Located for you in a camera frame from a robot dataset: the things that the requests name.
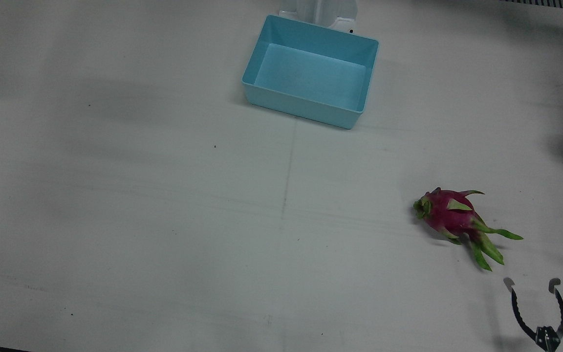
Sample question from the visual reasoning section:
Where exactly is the light blue plastic bin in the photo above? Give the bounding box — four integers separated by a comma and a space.
241, 14, 379, 130

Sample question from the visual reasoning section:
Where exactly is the black clamp camera mount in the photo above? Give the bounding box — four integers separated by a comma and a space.
503, 277, 563, 352

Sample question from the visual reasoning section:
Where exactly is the white robot stand base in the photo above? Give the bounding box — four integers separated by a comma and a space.
279, 0, 359, 34

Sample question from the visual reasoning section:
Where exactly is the striped ventilation grille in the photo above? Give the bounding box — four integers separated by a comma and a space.
500, 0, 563, 11

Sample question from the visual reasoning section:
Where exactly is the pink green dragon fruit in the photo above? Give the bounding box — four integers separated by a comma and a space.
413, 187, 524, 272

